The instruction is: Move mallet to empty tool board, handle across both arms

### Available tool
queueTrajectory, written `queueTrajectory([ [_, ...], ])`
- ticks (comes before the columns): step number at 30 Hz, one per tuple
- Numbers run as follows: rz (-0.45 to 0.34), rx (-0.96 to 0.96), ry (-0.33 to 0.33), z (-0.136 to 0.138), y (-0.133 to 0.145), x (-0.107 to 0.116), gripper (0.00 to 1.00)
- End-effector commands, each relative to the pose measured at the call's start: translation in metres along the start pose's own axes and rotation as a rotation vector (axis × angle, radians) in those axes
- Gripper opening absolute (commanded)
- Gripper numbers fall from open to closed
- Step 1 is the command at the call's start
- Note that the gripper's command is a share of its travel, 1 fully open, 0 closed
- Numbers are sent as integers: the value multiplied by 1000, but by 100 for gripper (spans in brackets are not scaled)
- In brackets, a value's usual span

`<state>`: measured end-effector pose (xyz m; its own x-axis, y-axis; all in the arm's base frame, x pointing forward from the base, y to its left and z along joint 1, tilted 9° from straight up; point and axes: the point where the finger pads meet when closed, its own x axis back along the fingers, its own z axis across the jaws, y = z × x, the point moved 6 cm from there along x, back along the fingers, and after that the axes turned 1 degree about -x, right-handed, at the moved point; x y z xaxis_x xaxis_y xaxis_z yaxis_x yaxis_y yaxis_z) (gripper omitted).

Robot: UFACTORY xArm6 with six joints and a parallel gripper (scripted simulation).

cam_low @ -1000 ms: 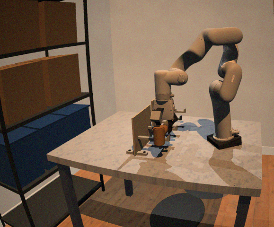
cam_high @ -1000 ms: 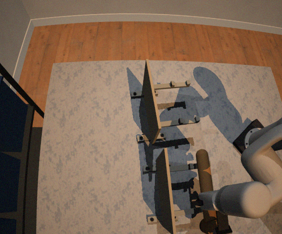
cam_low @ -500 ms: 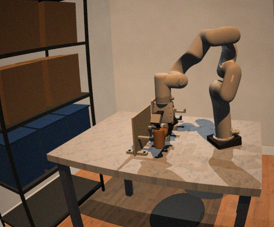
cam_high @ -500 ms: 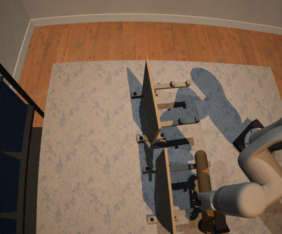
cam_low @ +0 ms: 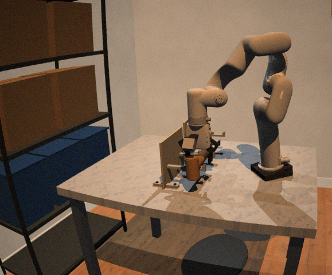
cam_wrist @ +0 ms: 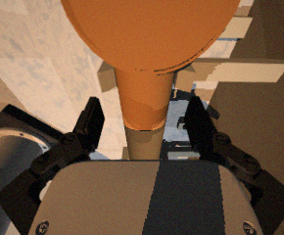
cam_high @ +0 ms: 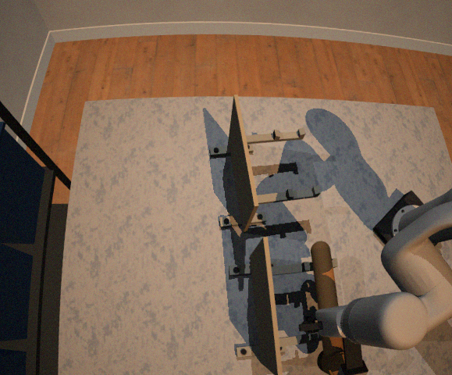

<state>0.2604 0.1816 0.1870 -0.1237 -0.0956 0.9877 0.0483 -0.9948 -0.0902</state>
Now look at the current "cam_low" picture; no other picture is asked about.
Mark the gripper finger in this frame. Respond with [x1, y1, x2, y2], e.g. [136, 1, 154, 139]
[178, 139, 190, 158]
[206, 138, 220, 164]

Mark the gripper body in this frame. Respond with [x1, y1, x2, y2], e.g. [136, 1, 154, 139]
[186, 123, 212, 150]

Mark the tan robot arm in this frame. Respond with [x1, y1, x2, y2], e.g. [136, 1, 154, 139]
[187, 32, 292, 171]

